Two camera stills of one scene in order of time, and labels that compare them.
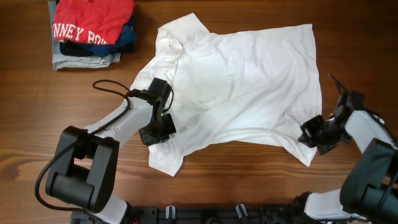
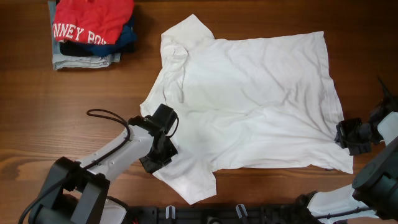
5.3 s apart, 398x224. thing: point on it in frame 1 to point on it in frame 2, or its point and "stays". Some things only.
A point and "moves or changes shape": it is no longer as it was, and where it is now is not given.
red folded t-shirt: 94,22 stays
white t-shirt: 257,84 moves or changes shape
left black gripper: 158,133 to 160,158
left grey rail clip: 167,212 stays
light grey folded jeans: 61,61 stays
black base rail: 207,214 stays
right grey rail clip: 241,211 stays
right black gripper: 314,137 to 348,137
